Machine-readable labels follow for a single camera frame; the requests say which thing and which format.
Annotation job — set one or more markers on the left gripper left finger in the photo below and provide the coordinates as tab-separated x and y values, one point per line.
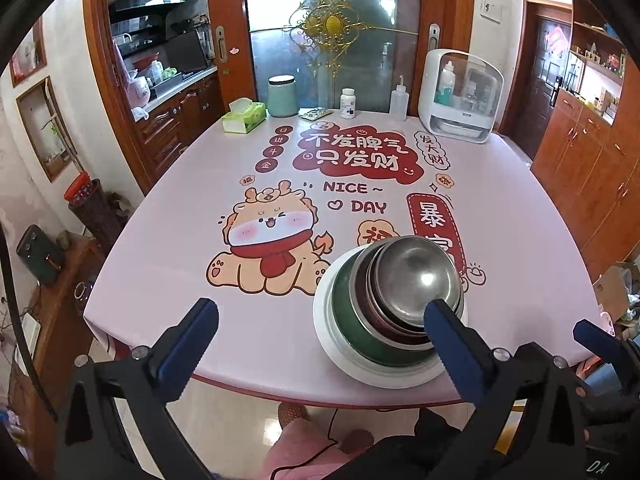
177	353

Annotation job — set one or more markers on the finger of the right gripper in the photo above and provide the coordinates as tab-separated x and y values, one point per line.
603	345

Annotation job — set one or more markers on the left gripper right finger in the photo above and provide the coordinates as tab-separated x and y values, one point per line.
466	357

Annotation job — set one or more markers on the green plate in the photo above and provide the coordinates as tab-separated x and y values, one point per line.
356	334

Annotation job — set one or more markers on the pink steel bowl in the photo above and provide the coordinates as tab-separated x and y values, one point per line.
377	320

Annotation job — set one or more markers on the pink cartoon tablecloth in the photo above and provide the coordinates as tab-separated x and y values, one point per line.
252	221

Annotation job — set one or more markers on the dark wicker basket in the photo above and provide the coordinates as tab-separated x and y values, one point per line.
86	199

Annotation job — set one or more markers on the black air fryer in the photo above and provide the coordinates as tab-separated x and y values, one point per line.
44	259

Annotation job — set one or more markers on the wooden cabinet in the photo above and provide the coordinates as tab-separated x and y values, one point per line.
588	161

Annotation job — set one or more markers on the green tissue box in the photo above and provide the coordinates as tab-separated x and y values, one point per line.
243	116

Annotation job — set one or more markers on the pink plush toy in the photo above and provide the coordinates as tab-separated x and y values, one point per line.
138	95

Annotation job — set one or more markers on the white sterilizer appliance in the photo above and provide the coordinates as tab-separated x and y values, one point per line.
459	96

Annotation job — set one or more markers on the clear squeeze bottle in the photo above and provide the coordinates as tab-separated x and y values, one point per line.
399	101

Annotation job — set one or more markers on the pill blister pack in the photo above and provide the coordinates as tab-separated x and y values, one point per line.
315	114

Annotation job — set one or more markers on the teal canister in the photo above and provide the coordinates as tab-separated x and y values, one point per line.
282	96

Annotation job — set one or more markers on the white pill bottle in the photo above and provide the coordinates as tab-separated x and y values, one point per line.
348	103

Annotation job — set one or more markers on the glass sliding door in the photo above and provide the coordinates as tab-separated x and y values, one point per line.
330	45

